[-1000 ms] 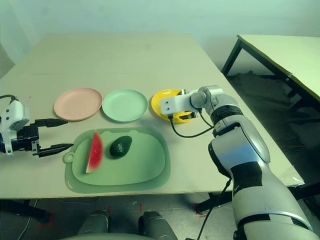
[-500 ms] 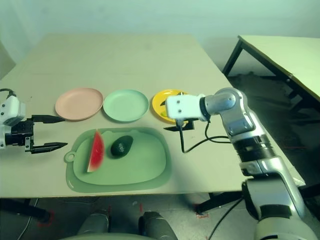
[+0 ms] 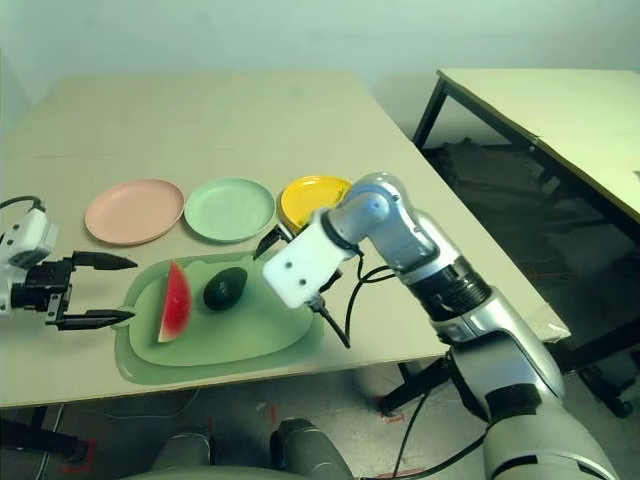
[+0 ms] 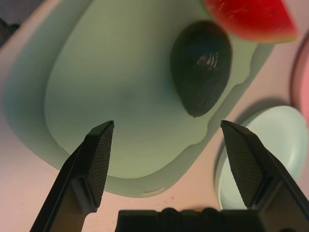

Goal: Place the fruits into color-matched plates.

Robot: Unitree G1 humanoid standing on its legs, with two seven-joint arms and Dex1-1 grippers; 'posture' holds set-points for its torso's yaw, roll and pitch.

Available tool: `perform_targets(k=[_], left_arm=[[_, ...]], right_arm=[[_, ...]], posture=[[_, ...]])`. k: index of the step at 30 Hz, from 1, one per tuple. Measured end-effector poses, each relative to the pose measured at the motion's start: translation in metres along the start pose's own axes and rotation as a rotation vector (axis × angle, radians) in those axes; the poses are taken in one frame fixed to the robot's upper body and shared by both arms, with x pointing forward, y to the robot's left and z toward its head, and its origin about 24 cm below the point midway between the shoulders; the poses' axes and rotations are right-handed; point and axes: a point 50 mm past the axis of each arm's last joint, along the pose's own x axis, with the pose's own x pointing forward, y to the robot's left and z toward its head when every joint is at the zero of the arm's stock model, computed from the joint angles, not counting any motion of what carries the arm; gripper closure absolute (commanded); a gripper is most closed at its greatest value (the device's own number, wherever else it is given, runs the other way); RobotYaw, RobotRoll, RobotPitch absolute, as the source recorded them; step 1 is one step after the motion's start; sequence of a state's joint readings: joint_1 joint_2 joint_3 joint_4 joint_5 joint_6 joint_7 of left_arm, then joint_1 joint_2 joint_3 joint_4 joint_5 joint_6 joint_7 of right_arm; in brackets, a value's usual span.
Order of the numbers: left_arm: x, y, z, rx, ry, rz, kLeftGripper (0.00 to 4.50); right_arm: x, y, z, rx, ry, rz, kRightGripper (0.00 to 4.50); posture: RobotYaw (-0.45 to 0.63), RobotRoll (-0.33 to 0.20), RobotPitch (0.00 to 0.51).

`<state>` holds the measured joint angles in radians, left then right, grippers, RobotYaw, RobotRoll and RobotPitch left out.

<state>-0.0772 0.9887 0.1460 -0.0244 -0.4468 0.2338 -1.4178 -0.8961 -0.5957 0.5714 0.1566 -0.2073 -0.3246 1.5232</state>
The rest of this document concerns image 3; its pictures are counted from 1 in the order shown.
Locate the black floor mat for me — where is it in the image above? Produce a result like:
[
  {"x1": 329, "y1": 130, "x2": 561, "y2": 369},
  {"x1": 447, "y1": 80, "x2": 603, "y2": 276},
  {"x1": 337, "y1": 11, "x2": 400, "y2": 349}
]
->
[{"x1": 424, "y1": 138, "x2": 640, "y2": 371}]

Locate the green round plate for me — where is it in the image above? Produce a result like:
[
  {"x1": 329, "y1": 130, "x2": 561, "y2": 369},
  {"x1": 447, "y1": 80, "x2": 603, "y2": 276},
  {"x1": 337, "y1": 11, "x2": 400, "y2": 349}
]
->
[{"x1": 184, "y1": 176, "x2": 277, "y2": 245}]

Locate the green cutting board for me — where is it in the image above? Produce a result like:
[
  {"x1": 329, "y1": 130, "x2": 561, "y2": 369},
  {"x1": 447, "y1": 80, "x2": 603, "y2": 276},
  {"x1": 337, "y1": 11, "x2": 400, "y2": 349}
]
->
[{"x1": 113, "y1": 252, "x2": 325, "y2": 386}]

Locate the pink round plate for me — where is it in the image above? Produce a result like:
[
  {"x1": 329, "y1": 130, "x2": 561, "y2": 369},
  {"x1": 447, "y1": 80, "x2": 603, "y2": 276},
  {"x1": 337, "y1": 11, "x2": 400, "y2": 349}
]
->
[{"x1": 83, "y1": 178, "x2": 186, "y2": 246}]

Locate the black left camera cable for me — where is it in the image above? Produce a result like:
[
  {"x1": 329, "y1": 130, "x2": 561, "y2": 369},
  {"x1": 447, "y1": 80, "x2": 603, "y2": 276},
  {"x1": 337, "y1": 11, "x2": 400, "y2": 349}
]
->
[{"x1": 0, "y1": 195, "x2": 46, "y2": 214}]

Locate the grey robot right leg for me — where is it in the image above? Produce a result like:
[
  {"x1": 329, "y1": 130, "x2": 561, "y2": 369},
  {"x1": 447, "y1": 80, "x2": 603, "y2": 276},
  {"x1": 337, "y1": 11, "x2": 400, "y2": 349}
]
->
[{"x1": 269, "y1": 417, "x2": 351, "y2": 480}]

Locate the yellow round plate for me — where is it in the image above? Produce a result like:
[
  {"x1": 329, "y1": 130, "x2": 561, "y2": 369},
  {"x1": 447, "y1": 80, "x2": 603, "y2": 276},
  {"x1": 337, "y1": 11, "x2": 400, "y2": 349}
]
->
[{"x1": 278, "y1": 174, "x2": 353, "y2": 234}]

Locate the grey robot leg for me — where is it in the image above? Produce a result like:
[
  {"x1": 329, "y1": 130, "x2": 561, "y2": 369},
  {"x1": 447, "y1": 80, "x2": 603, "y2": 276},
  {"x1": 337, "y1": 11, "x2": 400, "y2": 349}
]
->
[
  {"x1": 269, "y1": 417, "x2": 351, "y2": 480},
  {"x1": 149, "y1": 432, "x2": 214, "y2": 480}
]

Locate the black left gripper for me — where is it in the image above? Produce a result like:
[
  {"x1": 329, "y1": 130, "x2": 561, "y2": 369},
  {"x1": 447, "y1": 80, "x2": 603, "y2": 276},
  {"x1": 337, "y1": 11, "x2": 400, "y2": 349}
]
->
[{"x1": 10, "y1": 251, "x2": 140, "y2": 332}]

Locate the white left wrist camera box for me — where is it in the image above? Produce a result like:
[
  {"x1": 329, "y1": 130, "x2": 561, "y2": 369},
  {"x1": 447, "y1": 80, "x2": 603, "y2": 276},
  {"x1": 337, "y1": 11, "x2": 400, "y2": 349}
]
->
[{"x1": 0, "y1": 208, "x2": 60, "y2": 317}]

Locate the red watermelon slice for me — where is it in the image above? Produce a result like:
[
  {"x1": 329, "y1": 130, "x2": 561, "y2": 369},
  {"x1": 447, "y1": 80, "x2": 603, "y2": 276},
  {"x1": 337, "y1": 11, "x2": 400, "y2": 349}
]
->
[{"x1": 157, "y1": 259, "x2": 194, "y2": 345}]

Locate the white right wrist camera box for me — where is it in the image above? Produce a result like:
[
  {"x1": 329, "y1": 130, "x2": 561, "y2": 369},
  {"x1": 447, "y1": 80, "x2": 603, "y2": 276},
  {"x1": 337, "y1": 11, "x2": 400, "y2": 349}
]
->
[{"x1": 263, "y1": 218, "x2": 354, "y2": 308}]

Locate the black camera cable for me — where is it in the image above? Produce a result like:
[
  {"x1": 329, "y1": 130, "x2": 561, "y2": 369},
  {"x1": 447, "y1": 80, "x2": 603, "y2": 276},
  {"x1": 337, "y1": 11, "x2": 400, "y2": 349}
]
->
[
  {"x1": 309, "y1": 247, "x2": 489, "y2": 480},
  {"x1": 0, "y1": 195, "x2": 46, "y2": 214}
]

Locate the grey robot left leg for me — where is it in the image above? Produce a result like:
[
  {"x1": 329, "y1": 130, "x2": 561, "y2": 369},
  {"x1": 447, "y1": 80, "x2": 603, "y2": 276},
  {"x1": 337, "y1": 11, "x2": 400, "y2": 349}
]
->
[{"x1": 149, "y1": 432, "x2": 214, "y2": 480}]

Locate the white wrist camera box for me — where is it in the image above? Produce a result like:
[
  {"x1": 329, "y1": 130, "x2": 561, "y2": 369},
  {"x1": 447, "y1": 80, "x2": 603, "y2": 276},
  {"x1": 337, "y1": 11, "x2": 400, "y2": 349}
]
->
[
  {"x1": 0, "y1": 208, "x2": 60, "y2": 317},
  {"x1": 263, "y1": 218, "x2": 354, "y2": 308}
]

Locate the beige side table black frame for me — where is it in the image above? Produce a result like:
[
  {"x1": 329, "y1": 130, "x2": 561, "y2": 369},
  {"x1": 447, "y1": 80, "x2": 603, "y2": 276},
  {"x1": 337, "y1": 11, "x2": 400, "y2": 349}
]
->
[{"x1": 412, "y1": 68, "x2": 640, "y2": 419}]

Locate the thin white floor cable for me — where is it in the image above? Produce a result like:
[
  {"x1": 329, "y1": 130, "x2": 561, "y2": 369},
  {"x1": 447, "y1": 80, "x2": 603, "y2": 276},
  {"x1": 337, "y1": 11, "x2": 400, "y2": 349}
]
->
[{"x1": 102, "y1": 387, "x2": 201, "y2": 420}]

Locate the dark green avocado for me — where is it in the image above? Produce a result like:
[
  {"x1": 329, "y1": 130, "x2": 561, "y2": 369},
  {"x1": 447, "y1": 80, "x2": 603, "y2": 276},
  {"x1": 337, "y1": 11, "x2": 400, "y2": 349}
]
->
[{"x1": 202, "y1": 267, "x2": 249, "y2": 312}]

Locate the red floor tape corner mark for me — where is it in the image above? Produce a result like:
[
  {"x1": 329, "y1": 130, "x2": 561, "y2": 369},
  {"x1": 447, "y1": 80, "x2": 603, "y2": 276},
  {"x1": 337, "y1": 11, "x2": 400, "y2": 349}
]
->
[
  {"x1": 378, "y1": 394, "x2": 407, "y2": 425},
  {"x1": 59, "y1": 438, "x2": 96, "y2": 474}
]

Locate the grey robot torso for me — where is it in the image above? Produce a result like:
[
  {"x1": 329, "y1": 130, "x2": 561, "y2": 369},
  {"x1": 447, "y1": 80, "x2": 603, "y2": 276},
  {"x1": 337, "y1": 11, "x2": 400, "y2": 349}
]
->
[{"x1": 122, "y1": 467, "x2": 361, "y2": 480}]

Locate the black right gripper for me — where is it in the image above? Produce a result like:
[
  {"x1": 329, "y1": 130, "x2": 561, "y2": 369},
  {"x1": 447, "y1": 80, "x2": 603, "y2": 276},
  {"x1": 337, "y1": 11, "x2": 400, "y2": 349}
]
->
[{"x1": 253, "y1": 223, "x2": 344, "y2": 294}]

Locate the black right camera cable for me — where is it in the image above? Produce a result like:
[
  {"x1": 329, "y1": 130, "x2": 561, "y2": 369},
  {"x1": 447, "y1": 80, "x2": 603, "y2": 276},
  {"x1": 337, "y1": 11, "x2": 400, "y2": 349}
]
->
[{"x1": 309, "y1": 247, "x2": 489, "y2": 480}]

